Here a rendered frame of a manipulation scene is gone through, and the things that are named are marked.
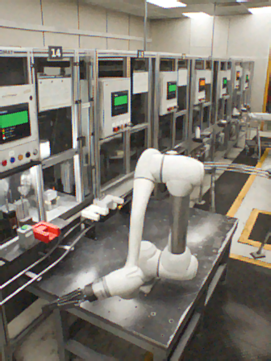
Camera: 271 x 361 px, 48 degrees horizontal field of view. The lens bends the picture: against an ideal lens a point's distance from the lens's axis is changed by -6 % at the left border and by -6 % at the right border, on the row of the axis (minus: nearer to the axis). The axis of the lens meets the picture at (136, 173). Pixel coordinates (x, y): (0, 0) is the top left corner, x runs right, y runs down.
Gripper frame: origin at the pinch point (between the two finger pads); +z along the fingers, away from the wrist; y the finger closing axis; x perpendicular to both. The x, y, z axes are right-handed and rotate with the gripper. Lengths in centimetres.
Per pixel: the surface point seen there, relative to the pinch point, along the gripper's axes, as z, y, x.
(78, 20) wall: -88, -634, -317
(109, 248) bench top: -24, -94, 20
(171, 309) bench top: -49, -30, 42
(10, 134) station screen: 2, -56, -76
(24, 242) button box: 18, -57, -15
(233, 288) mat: -112, -126, 112
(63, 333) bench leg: 21, -60, 51
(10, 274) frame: 47, -87, 11
